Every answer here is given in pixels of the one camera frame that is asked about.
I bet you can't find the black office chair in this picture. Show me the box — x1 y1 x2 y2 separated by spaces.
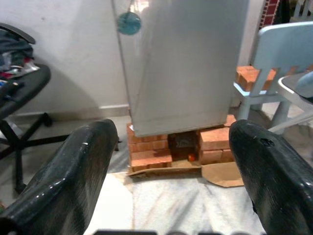
0 23 120 194

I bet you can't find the pile of clothes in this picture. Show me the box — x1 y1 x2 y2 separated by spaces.
0 30 40 81

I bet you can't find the silver fridge door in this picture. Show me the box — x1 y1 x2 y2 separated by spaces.
133 0 250 138

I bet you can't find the light blue plastic chair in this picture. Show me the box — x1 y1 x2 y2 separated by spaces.
233 21 313 135

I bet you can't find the silver fridge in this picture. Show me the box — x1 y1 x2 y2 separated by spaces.
111 0 250 138

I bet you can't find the teal round fridge magnet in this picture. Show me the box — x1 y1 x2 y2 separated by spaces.
117 12 142 35

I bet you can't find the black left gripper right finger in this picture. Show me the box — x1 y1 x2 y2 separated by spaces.
229 119 313 235

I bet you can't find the brown cardboard sheet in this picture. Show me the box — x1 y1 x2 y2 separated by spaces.
126 161 245 188

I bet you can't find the red brick stack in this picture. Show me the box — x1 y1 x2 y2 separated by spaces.
198 115 237 165
235 65 313 92
126 122 173 172

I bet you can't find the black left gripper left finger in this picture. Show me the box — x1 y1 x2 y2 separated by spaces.
0 119 118 235

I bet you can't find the silver metal stool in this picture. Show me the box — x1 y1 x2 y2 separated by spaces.
268 70 313 135

